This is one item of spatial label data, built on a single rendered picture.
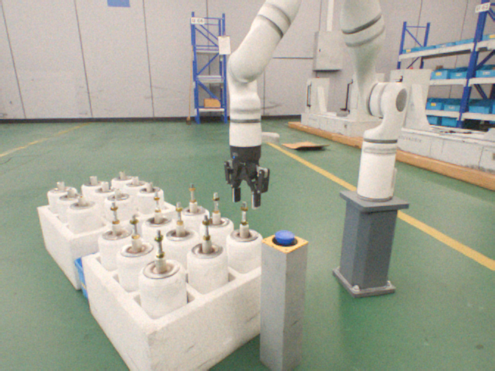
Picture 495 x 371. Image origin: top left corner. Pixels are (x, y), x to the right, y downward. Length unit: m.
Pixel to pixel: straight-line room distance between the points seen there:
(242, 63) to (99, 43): 6.64
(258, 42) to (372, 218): 0.58
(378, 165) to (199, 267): 0.57
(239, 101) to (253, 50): 0.10
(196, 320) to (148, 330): 0.10
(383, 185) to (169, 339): 0.69
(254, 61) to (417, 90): 2.94
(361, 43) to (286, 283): 0.58
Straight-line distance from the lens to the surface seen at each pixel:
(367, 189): 0.99
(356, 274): 1.07
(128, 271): 0.78
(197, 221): 0.96
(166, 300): 0.69
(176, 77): 7.09
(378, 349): 0.93
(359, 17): 0.84
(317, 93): 5.32
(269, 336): 0.77
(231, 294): 0.76
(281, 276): 0.66
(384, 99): 0.94
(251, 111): 0.71
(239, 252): 0.80
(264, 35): 0.72
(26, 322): 1.12
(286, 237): 0.64
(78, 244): 1.12
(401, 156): 3.18
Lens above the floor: 0.61
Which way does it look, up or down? 18 degrees down
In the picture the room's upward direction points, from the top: straight up
